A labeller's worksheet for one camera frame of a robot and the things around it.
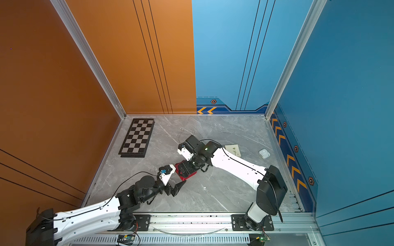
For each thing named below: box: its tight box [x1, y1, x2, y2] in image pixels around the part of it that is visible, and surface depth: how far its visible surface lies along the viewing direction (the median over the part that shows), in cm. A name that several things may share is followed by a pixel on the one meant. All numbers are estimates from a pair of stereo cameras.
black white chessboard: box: [117, 118, 155, 158], surface depth 104 cm
